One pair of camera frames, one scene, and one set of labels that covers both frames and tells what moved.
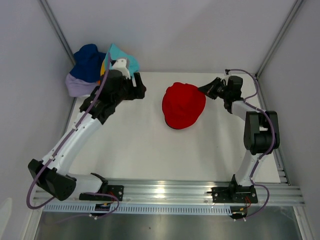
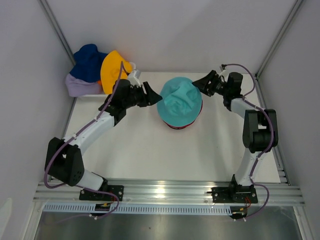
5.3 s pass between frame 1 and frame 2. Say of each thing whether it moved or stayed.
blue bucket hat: stayed
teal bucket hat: moved
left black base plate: stayed
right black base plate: stayed
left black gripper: moved
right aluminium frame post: stayed
